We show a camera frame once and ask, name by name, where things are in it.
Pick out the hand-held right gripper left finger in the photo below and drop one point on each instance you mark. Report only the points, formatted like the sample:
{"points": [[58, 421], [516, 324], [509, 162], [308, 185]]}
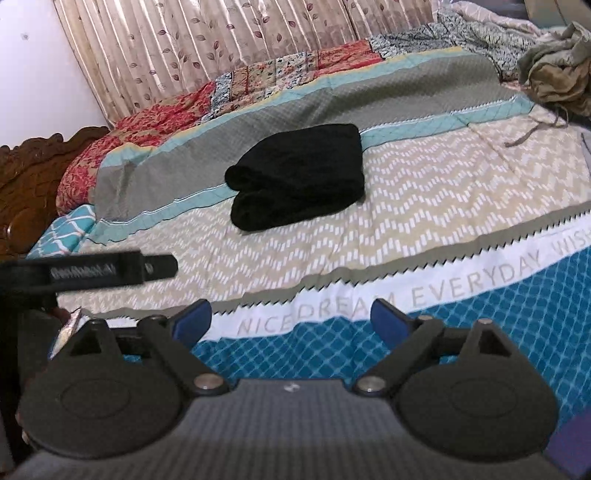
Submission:
{"points": [[193, 319]]}

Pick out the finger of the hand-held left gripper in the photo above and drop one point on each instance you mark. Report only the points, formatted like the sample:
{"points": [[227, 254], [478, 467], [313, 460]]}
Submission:
{"points": [[160, 266]]}

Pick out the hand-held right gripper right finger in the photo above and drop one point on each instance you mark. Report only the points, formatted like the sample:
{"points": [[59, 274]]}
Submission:
{"points": [[388, 318]]}

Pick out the black pants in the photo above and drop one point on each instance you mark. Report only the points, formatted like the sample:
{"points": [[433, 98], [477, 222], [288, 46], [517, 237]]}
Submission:
{"points": [[300, 175]]}

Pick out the carved wooden headboard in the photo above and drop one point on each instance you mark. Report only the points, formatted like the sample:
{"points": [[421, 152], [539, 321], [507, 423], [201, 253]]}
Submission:
{"points": [[32, 184]]}

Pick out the red patchwork quilt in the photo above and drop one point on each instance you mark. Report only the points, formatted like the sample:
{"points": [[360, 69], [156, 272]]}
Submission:
{"points": [[157, 124]]}

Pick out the purple object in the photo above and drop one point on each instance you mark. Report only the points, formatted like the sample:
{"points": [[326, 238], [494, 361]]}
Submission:
{"points": [[575, 443]]}

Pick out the leaf print pleated curtain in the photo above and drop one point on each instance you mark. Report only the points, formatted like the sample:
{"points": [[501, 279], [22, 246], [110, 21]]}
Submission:
{"points": [[231, 41]]}

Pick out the grey floral cloth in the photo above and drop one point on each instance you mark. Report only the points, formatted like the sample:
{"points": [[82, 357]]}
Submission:
{"points": [[466, 41]]}

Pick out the olive crumpled clothes pile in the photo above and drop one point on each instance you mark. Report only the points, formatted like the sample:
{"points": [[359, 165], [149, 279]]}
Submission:
{"points": [[558, 78]]}

